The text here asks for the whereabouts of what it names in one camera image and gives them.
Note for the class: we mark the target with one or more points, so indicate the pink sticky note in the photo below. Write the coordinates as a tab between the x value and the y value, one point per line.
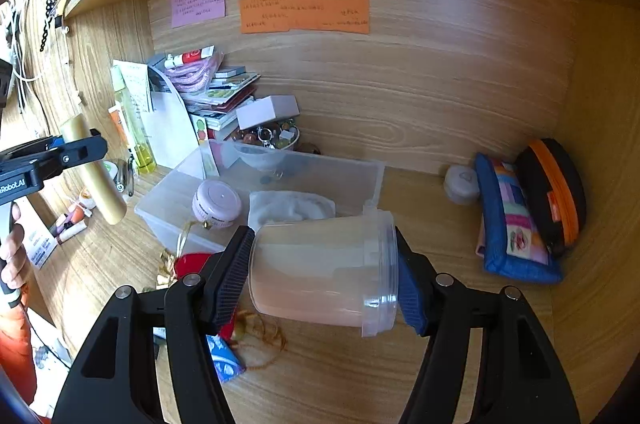
197	0

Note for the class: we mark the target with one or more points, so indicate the black orange zipper case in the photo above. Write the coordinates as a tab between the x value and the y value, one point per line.
552	194

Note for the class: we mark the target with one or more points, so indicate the white small box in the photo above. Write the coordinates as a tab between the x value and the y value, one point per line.
267	110

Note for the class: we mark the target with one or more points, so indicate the blue patchwork pouch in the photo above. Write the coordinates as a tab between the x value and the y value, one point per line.
510	224

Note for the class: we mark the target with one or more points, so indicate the white cloth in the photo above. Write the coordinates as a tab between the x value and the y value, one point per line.
290	209

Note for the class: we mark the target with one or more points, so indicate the beige cylindrical tube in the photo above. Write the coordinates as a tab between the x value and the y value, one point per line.
95	174

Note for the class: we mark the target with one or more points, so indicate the white paper bag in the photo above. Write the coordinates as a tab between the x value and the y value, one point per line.
167	124

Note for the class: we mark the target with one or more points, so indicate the pink lidded cream jar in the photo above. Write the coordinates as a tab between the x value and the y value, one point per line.
217	205

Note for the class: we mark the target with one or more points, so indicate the red ornament with gold ribbon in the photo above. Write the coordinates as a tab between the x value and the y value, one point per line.
192	266

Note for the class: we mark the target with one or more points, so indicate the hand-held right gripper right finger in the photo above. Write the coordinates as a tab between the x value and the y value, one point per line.
411	299

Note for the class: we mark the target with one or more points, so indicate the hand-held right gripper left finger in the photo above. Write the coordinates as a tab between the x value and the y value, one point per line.
231	284

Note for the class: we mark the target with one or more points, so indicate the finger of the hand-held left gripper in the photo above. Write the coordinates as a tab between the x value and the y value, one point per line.
82	150

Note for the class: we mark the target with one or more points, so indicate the clear plastic storage box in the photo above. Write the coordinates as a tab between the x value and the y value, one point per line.
250	194

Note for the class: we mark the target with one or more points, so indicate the orange sticky note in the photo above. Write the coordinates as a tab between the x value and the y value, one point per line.
305	12

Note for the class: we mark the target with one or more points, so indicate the red white tube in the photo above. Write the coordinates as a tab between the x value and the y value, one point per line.
189	56

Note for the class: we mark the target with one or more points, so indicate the wooden desk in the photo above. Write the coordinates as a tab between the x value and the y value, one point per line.
350	354

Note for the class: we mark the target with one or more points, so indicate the person's left hand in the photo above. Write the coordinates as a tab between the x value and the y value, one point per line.
12	256

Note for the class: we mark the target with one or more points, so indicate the stack of books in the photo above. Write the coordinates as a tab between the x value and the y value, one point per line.
230	96

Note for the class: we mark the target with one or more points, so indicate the yellow liquid bottle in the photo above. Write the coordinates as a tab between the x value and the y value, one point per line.
136	129

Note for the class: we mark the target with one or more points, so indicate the bowl of trinkets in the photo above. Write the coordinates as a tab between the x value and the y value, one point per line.
270	136

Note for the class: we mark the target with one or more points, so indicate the blue patterned packet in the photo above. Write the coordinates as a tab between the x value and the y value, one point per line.
225	356

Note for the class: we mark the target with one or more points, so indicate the small white round container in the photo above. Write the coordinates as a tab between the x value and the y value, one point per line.
461	184

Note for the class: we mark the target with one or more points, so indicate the orange sleeve forearm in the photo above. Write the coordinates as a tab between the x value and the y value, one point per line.
15	354

